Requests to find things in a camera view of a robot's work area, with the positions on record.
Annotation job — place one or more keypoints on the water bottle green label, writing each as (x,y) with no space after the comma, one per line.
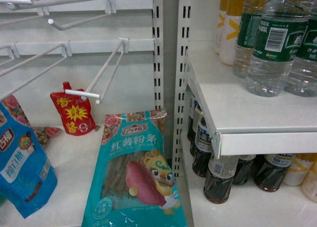
(280,34)

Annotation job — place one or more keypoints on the upper white shelf board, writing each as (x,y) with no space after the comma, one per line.
(241,123)

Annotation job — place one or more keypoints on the white slotted upright right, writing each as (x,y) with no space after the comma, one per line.
(181,107)

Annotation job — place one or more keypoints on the white slotted upright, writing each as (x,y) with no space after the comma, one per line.
(157,27)
(181,107)

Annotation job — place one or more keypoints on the teal sweet potato noodle bag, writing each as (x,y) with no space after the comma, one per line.
(133,184)

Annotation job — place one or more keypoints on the red sauce pouch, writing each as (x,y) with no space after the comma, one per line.
(75,113)

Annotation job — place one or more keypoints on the dark tea bottle front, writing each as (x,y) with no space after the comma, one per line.
(219,178)

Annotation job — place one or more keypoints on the white peg hook left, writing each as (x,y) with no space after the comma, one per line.
(21,70)

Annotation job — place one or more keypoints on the white slotted upright left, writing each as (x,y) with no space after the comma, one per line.
(157,27)

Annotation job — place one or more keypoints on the floral packet behind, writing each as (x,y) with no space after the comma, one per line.
(43,133)

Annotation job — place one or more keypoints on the white peg hook upper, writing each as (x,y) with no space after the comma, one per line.
(82,12)

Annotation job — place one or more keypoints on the dark tea bottle Suntory label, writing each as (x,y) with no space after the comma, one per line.
(271,170)

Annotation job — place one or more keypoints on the blue sugar bag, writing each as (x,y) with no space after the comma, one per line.
(27,178)

